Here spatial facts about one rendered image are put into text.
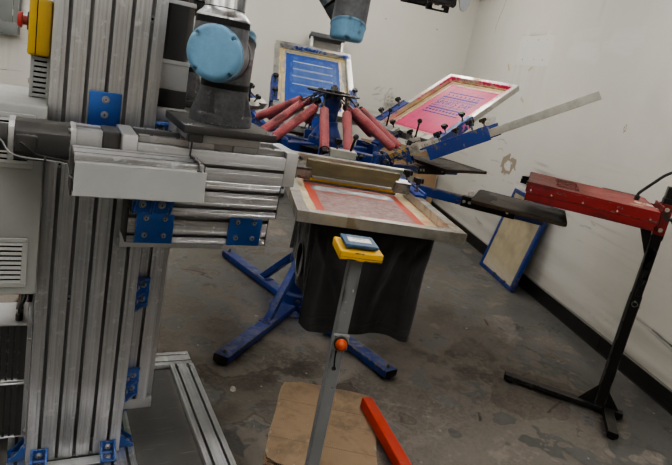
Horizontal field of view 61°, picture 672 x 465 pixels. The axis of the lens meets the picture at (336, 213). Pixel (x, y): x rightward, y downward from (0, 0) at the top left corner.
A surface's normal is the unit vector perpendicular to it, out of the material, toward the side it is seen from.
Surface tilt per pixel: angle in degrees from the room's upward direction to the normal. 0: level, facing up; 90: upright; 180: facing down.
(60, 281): 90
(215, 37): 97
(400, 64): 90
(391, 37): 90
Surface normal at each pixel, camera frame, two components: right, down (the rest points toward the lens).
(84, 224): 0.44, 0.30
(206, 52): -0.01, 0.37
